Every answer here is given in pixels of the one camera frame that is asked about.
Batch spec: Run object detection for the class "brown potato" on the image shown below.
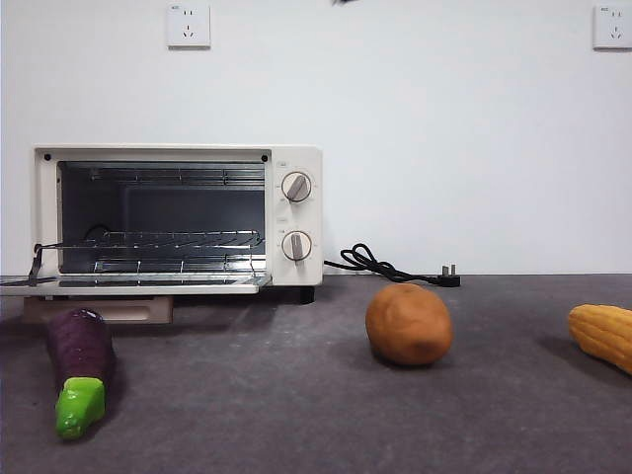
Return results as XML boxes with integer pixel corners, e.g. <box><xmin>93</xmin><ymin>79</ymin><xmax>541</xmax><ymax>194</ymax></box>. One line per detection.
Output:
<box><xmin>364</xmin><ymin>281</ymin><xmax>454</xmax><ymax>367</ymax></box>

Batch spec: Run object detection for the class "black power cord with plug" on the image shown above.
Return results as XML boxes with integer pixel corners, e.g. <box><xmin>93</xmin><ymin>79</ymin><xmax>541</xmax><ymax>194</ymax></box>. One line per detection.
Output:
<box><xmin>323</xmin><ymin>242</ymin><xmax>463</xmax><ymax>288</ymax></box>

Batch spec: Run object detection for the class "white Toshiba toaster oven body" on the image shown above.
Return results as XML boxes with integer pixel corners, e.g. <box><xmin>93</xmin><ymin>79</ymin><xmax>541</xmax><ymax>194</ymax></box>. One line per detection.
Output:
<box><xmin>32</xmin><ymin>143</ymin><xmax>326</xmax><ymax>305</ymax></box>

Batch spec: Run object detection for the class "round oven knob, slanted grip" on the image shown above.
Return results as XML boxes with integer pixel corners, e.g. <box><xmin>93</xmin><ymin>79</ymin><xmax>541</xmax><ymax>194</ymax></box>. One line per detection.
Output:
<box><xmin>280</xmin><ymin>171</ymin><xmax>313</xmax><ymax>203</ymax></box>

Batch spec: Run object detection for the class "round oven knob, upright grip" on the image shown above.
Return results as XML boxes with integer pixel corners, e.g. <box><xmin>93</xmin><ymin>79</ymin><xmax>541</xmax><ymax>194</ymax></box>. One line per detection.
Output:
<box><xmin>280</xmin><ymin>230</ymin><xmax>313</xmax><ymax>263</ymax></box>

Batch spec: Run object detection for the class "metal wire oven rack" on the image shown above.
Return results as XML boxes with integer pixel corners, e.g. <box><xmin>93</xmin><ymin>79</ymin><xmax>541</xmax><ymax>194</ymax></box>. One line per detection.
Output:
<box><xmin>34</xmin><ymin>228</ymin><xmax>266</xmax><ymax>251</ymax></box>

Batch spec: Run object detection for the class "yellow corn cob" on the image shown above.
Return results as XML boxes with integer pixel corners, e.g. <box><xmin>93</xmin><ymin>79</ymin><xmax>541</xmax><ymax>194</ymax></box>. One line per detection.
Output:
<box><xmin>567</xmin><ymin>303</ymin><xmax>632</xmax><ymax>375</ymax></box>

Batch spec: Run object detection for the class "purple eggplant with green stem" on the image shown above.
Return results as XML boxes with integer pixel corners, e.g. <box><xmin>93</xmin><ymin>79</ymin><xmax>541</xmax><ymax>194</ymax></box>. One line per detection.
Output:
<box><xmin>46</xmin><ymin>308</ymin><xmax>119</xmax><ymax>442</ymax></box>

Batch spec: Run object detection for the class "glass oven door with handle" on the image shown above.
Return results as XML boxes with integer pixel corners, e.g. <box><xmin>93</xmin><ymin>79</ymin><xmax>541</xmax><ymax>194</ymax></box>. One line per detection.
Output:
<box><xmin>0</xmin><ymin>274</ymin><xmax>275</xmax><ymax>326</ymax></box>

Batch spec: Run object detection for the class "white wall socket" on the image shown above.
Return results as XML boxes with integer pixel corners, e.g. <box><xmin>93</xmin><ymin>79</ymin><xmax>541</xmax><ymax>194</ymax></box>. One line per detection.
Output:
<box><xmin>592</xmin><ymin>4</ymin><xmax>632</xmax><ymax>51</ymax></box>
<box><xmin>166</xmin><ymin>2</ymin><xmax>212</xmax><ymax>50</ymax></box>

